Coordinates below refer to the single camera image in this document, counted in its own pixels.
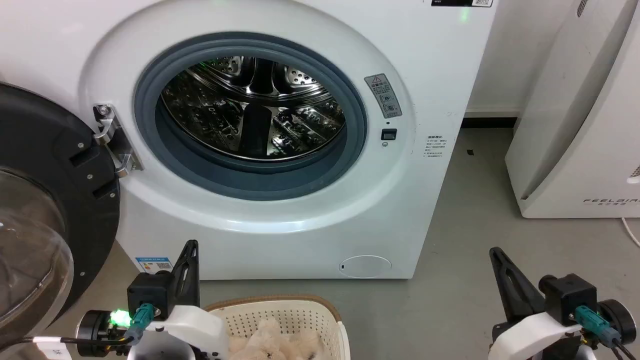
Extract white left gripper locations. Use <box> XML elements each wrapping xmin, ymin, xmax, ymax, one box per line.
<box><xmin>127</xmin><ymin>240</ymin><xmax>231</xmax><ymax>360</ymax></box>

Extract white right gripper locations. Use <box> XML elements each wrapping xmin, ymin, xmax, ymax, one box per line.
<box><xmin>487</xmin><ymin>246</ymin><xmax>585</xmax><ymax>360</ymax></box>

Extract cream fluffy plush fabric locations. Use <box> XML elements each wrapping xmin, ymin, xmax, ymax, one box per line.
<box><xmin>229</xmin><ymin>318</ymin><xmax>332</xmax><ymax>360</ymax></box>

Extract silver metal door hinge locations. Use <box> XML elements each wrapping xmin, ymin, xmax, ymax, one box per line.
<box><xmin>93</xmin><ymin>104</ymin><xmax>144</xmax><ymax>179</ymax></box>

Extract stainless steel washing machine drum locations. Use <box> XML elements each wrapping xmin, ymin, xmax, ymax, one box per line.
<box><xmin>160</xmin><ymin>55</ymin><xmax>347</xmax><ymax>162</ymax></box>

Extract black round washer door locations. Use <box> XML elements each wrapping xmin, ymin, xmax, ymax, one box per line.
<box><xmin>0</xmin><ymin>83</ymin><xmax>121</xmax><ymax>345</ymax></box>

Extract blue energy label sticker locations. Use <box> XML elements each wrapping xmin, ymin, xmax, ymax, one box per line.
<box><xmin>135</xmin><ymin>257</ymin><xmax>174</xmax><ymax>275</ymax></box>

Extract grey rubber door gasket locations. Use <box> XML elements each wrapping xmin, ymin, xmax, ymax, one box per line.
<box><xmin>133</xmin><ymin>33</ymin><xmax>368</xmax><ymax>202</ymax></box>

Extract cream plastic laundry basket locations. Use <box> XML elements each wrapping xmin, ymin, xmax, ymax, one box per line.
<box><xmin>204</xmin><ymin>295</ymin><xmax>351</xmax><ymax>360</ymax></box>

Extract white front-load washing machine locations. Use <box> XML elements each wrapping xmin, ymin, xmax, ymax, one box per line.
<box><xmin>0</xmin><ymin>0</ymin><xmax>499</xmax><ymax>281</ymax></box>

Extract oval filter cover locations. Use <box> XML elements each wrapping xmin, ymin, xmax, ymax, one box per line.
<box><xmin>339</xmin><ymin>255</ymin><xmax>392</xmax><ymax>279</ymax></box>

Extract small text sticker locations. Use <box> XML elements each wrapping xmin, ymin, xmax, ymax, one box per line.
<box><xmin>426</xmin><ymin>135</ymin><xmax>448</xmax><ymax>159</ymax></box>

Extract black baseboard strip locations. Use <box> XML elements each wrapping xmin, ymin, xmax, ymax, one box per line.
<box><xmin>461</xmin><ymin>117</ymin><xmax>519</xmax><ymax>129</ymax></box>

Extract white air purifier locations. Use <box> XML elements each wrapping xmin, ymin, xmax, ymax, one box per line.
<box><xmin>504</xmin><ymin>0</ymin><xmax>640</xmax><ymax>219</ymax></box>

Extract grey warning sticker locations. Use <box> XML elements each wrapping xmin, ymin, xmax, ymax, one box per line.
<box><xmin>364</xmin><ymin>73</ymin><xmax>403</xmax><ymax>119</ymax></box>

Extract left teal plug cable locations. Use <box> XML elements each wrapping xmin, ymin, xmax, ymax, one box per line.
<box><xmin>0</xmin><ymin>303</ymin><xmax>156</xmax><ymax>352</ymax></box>

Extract teal plug cable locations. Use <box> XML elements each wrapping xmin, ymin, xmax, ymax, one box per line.
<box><xmin>0</xmin><ymin>303</ymin><xmax>156</xmax><ymax>352</ymax></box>
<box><xmin>574</xmin><ymin>305</ymin><xmax>636</xmax><ymax>360</ymax></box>

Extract right teal plug cable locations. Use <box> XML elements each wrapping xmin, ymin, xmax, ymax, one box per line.
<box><xmin>574</xmin><ymin>305</ymin><xmax>636</xmax><ymax>360</ymax></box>

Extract white power cable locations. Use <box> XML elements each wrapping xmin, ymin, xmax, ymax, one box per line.
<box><xmin>621</xmin><ymin>217</ymin><xmax>640</xmax><ymax>249</ymax></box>

